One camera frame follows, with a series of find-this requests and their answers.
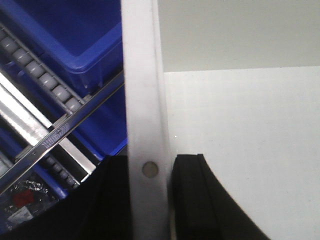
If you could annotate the blue plastic bin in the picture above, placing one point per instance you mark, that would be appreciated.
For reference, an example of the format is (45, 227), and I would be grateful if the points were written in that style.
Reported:
(104, 132)
(79, 40)

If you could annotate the clear bag with red label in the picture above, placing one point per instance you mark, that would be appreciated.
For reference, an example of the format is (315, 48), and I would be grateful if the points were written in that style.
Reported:
(25, 199)

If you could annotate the grey metal shelf frame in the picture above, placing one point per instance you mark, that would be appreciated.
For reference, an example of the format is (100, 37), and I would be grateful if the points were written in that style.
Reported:
(41, 135)

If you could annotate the grey roller track rail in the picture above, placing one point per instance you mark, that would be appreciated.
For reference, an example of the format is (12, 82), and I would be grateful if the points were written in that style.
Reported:
(39, 72)

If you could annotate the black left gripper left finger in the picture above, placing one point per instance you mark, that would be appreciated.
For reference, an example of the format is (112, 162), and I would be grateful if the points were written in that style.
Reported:
(99, 209)

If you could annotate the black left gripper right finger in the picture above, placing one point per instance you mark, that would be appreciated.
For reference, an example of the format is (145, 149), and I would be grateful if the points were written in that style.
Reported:
(203, 208)

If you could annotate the lower blue plastic bin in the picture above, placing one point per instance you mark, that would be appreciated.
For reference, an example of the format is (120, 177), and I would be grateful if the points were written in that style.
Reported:
(104, 132)

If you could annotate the white plastic tote box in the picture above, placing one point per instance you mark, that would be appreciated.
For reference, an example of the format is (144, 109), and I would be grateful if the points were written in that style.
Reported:
(239, 82)

